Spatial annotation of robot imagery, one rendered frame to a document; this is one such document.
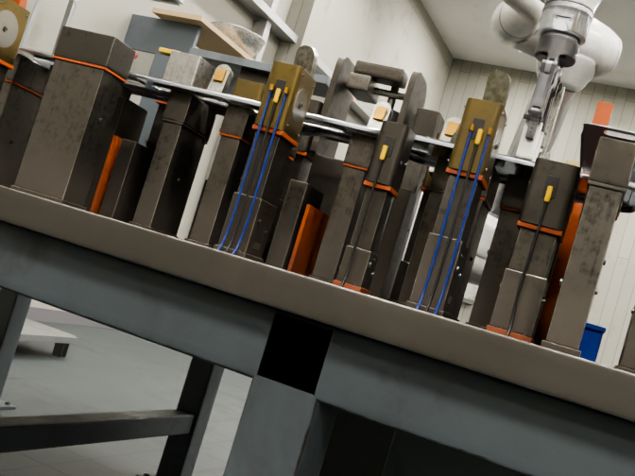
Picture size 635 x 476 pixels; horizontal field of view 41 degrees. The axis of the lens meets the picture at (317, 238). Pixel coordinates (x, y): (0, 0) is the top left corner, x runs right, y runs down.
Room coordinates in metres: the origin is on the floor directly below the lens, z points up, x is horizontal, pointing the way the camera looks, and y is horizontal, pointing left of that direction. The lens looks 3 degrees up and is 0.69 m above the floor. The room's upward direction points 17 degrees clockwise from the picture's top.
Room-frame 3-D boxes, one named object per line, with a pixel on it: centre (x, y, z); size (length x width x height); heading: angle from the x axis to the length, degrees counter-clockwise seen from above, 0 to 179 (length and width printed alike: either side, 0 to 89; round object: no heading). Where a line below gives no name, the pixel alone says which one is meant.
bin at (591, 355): (1.87, -0.61, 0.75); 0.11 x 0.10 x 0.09; 72
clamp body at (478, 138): (1.32, -0.20, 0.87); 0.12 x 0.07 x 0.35; 162
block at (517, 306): (1.29, -0.32, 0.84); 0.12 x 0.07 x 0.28; 162
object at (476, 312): (1.50, -0.33, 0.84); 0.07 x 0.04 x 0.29; 72
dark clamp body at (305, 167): (1.87, 0.09, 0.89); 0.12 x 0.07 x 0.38; 162
